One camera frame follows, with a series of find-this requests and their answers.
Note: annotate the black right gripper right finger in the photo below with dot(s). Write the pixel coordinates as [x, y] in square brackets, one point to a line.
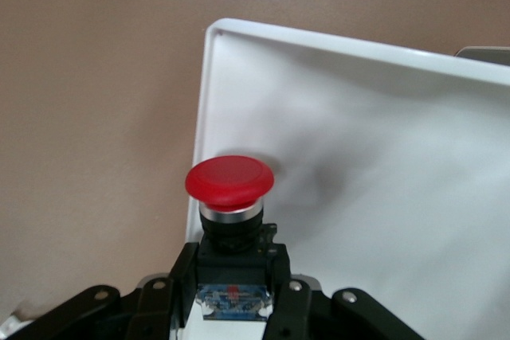
[291, 312]

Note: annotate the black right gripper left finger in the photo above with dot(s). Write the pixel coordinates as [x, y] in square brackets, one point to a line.
[151, 308]

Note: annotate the red mushroom push button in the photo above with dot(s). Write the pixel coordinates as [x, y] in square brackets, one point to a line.
[229, 180]

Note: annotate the white drawer holding red button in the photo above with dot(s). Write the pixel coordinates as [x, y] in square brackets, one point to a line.
[378, 157]

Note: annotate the white drawer cabinet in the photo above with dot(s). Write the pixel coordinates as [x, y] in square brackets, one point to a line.
[486, 55]

